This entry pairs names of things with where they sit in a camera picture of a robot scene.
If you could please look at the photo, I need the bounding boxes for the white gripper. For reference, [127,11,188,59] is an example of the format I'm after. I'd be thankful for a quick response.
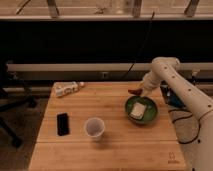
[141,74,159,97]

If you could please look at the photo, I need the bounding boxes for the red pepper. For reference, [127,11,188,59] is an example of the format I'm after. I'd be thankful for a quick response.
[128,88,143,95]

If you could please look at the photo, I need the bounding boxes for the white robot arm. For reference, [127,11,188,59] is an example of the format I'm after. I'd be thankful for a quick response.
[140,57,213,171]

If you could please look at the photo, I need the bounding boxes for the green ceramic bowl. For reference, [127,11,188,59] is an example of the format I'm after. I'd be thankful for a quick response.
[125,96,158,125]

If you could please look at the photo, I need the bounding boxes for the white sponge in bowl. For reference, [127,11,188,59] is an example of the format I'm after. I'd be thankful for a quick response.
[130,102,146,119]

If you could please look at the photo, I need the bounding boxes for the blue black device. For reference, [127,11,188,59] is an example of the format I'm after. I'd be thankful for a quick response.
[160,82,185,108]

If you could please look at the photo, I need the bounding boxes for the clear plastic cup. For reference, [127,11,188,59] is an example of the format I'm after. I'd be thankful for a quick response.
[84,117,105,141]

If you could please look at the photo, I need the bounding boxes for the black smartphone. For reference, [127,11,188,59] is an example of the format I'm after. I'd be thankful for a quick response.
[57,113,69,136]

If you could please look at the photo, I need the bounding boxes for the black office chair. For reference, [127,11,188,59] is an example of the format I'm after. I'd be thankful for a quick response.
[0,62,37,148]

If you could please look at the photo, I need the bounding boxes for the black cable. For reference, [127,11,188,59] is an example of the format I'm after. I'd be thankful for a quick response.
[120,11,156,81]

